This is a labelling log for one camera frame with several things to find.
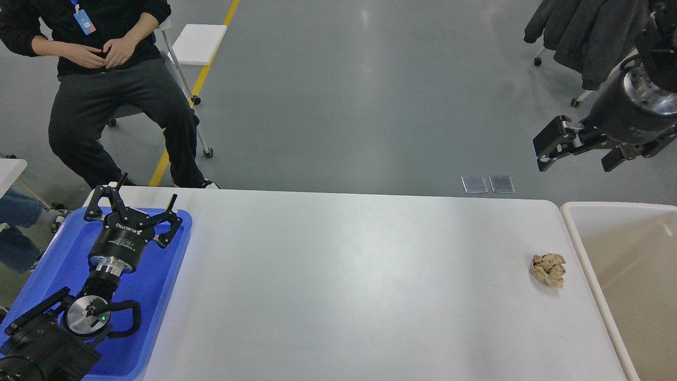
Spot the person's left hand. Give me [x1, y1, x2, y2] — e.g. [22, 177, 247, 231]
[103, 36, 139, 68]

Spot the left floor plate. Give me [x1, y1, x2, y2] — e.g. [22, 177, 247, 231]
[460, 176, 489, 194]

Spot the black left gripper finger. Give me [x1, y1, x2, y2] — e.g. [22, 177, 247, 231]
[84, 173, 129, 222]
[142, 194, 184, 249]

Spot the brown paper ball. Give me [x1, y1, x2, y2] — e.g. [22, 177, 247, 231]
[530, 253, 566, 289]

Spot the person's right hand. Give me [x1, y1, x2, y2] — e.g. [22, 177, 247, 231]
[62, 43, 106, 68]

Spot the beige plastic bin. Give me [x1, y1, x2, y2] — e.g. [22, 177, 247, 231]
[561, 202, 676, 380]

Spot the floor plate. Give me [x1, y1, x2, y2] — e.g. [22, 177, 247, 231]
[489, 175, 515, 194]
[460, 176, 489, 194]

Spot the blue plastic tray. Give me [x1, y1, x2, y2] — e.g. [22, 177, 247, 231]
[0, 206, 193, 381]

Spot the right floor plate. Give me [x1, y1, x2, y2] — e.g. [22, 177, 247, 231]
[489, 175, 515, 194]

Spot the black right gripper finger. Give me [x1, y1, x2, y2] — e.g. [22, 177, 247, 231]
[601, 130, 675, 172]
[533, 116, 608, 172]

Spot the white side table corner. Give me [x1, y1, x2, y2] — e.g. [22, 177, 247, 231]
[0, 158, 27, 197]

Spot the dark jacket on chair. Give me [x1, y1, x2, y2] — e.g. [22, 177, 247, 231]
[523, 1, 649, 90]

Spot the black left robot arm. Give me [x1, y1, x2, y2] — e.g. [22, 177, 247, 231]
[2, 184, 191, 380]

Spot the white rolling chair frame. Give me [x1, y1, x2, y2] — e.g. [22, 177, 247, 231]
[533, 45, 643, 108]

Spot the blue jeans leg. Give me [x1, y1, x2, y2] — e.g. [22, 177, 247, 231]
[0, 189, 69, 275]

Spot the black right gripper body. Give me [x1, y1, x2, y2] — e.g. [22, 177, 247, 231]
[582, 65, 675, 150]

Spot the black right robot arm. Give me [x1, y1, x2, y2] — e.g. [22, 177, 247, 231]
[524, 1, 676, 172]

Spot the seated person in black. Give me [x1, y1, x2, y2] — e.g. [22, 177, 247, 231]
[2, 1, 218, 189]

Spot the blue id badge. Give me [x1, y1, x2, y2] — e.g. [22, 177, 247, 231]
[70, 0, 96, 35]

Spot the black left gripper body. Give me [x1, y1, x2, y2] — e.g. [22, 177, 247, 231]
[88, 208, 154, 274]

